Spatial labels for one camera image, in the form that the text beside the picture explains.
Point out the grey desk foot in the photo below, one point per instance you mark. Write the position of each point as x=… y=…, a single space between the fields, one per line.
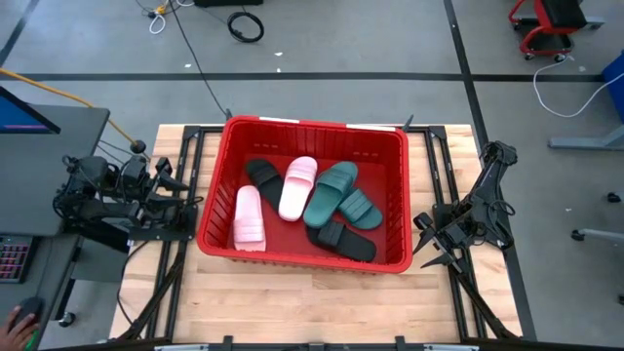
x=585 y=142

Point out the person's hand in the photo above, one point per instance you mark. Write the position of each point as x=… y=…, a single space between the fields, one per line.
x=17 y=334

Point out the silver aluminium rail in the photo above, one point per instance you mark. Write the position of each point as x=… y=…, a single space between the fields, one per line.
x=451 y=347
x=180 y=347

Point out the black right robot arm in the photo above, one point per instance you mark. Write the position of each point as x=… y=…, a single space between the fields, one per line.
x=487 y=195

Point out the black computer monitor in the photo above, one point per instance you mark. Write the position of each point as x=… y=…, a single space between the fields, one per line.
x=22 y=117

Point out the black aluminium table frame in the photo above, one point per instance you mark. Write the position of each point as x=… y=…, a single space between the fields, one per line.
x=191 y=131

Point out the teal rubber slide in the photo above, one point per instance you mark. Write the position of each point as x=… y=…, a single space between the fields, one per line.
x=329 y=192
x=363 y=212

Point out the black keyboard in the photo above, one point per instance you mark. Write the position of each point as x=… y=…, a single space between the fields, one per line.
x=13 y=258

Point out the black computer mouse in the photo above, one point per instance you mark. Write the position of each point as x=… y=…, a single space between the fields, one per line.
x=28 y=307

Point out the dark grey desk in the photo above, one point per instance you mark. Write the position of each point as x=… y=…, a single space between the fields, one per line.
x=39 y=175

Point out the pink rubber slide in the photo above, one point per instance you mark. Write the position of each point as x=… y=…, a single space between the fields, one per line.
x=297 y=187
x=248 y=219

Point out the grey leg with caster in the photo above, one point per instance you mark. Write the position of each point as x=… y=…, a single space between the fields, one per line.
x=599 y=234

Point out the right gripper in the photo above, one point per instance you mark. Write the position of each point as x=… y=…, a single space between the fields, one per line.
x=451 y=239

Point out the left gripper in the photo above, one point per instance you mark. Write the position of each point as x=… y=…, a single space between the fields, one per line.
x=139 y=178

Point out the white tape strip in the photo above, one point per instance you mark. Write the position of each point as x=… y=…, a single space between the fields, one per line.
x=370 y=128

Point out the black round knob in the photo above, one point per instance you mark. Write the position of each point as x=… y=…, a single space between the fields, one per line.
x=138 y=146

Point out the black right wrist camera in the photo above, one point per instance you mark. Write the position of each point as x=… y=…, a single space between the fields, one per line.
x=423 y=222

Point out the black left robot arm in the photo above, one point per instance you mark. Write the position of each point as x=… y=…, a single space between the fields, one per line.
x=97 y=209

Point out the red rolling stool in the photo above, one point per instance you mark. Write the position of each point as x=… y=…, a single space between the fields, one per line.
x=556 y=19

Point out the blue container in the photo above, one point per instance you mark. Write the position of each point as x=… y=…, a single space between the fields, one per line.
x=616 y=83

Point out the red plastic bin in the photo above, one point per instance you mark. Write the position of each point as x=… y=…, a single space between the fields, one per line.
x=292 y=256

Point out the black rubber slide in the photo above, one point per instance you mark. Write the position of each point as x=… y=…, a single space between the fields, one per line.
x=265 y=180
x=346 y=241

